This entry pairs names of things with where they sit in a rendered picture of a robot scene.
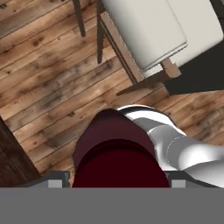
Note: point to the dark wood counter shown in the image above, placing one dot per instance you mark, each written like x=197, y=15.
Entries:
x=14, y=157

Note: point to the white cushioned wooden chair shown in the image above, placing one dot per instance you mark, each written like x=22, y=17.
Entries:
x=145, y=29

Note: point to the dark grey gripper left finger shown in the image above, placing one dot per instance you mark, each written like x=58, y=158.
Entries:
x=58, y=176

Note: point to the shiny white rounded object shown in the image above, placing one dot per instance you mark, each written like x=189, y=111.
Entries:
x=186, y=151

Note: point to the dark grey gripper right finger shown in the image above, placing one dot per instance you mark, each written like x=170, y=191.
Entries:
x=178, y=176

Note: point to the dark red wine bottle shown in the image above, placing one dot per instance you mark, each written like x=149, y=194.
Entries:
x=116, y=151

